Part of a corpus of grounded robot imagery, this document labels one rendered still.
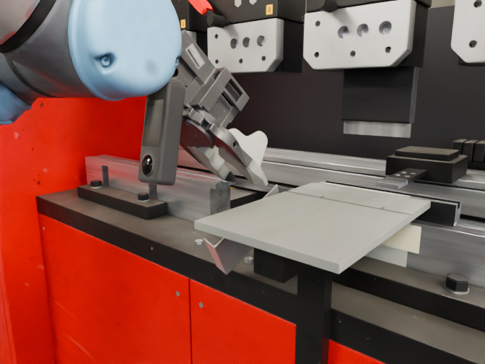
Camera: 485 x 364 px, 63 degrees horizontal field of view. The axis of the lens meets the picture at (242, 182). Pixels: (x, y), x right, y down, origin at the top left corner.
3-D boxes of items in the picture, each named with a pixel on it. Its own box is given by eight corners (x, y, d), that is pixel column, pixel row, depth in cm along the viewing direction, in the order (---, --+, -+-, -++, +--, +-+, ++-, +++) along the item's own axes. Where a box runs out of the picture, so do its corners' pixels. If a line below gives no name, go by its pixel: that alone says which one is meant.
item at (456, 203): (318, 200, 65) (319, 182, 64) (328, 196, 67) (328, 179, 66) (453, 227, 52) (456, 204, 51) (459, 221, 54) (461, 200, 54)
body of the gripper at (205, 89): (254, 101, 50) (193, 23, 43) (219, 154, 47) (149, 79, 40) (216, 105, 56) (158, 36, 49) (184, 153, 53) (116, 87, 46)
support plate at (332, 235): (193, 229, 45) (193, 220, 45) (312, 188, 65) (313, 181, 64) (338, 274, 34) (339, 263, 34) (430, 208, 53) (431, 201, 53)
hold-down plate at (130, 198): (77, 196, 104) (76, 185, 103) (96, 193, 108) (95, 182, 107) (147, 220, 85) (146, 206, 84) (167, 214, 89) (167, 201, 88)
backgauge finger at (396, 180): (349, 189, 66) (351, 159, 65) (403, 167, 85) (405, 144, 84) (426, 201, 58) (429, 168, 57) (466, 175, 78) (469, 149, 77)
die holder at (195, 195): (87, 190, 111) (84, 157, 109) (106, 186, 116) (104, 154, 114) (216, 229, 80) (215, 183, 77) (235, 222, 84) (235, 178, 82)
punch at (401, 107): (341, 133, 61) (343, 69, 59) (346, 133, 62) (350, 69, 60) (407, 138, 54) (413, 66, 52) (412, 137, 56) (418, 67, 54)
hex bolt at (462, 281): (441, 289, 49) (442, 277, 49) (447, 282, 51) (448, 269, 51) (466, 297, 47) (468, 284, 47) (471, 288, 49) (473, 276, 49)
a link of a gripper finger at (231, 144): (259, 157, 48) (205, 108, 45) (253, 167, 48) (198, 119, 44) (239, 161, 52) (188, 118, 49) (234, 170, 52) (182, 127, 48)
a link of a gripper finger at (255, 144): (294, 154, 53) (245, 108, 49) (274, 191, 51) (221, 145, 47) (281, 157, 55) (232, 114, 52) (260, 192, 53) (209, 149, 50)
